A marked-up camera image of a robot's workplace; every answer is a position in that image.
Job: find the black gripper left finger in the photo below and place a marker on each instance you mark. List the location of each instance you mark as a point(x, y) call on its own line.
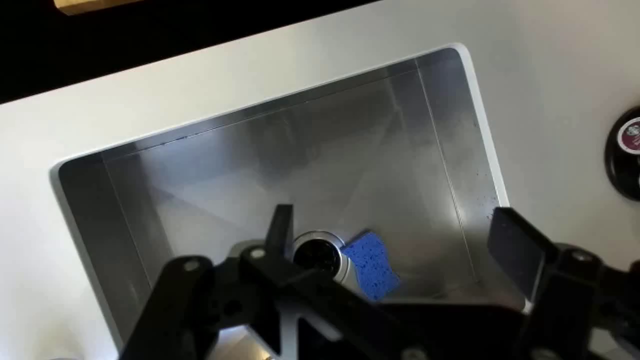
point(280, 233)

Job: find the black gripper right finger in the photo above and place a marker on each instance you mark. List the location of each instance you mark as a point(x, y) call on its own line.
point(525, 255)

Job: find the sink drain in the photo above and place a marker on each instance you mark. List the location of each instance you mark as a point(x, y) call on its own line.
point(322, 250)

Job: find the blue sponge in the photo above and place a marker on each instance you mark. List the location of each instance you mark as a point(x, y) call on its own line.
point(372, 267)

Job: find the stainless steel sink basin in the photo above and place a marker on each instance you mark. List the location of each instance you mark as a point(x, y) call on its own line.
point(402, 150)

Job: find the wooden board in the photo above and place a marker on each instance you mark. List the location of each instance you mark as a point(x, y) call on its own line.
point(85, 7)

